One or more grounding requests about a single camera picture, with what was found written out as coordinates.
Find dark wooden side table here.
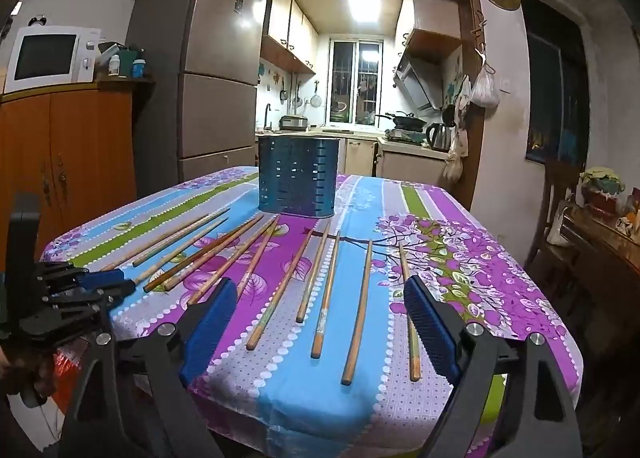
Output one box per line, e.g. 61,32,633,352
557,201,640,389

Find beige wall cabinets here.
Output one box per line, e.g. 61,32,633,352
260,0,319,75

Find ceiling light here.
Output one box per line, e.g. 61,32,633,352
346,0,384,23

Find black wok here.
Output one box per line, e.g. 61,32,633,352
376,111,427,132

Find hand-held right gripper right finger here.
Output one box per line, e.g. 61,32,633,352
404,275,583,458

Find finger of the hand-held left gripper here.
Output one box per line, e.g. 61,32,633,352
75,268,126,290
85,280,137,309

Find barred kitchen window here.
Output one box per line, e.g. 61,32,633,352
327,38,386,126

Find grey range hood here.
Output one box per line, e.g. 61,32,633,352
392,51,446,112

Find orange wooden cabinet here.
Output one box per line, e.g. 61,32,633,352
0,78,155,271

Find white bag on chair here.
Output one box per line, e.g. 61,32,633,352
546,207,572,246

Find white microwave oven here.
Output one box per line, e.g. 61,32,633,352
4,26,102,94

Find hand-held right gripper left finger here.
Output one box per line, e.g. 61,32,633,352
57,278,238,458

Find floral striped tablecloth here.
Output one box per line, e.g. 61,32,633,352
40,165,583,453

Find gas stove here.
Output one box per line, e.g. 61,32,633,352
384,130,427,145

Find hanging plastic bags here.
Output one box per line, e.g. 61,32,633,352
441,74,474,184

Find beige cabinet above range hood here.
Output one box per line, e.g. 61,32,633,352
395,0,463,64

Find potted flower plant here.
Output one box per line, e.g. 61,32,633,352
580,167,627,213

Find dark wooden chair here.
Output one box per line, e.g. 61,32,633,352
524,158,583,281

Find row of wooden chopsticks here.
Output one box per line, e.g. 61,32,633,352
100,207,422,386

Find brown refrigerator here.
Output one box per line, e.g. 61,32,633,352
125,0,269,199

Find beige kitchen base cabinets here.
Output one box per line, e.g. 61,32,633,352
344,137,452,185

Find dark room window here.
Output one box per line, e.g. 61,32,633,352
520,0,592,165

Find steel electric kettle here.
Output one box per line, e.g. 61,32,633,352
425,122,454,152

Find white hanging plastic bag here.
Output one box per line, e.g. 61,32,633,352
470,63,501,109

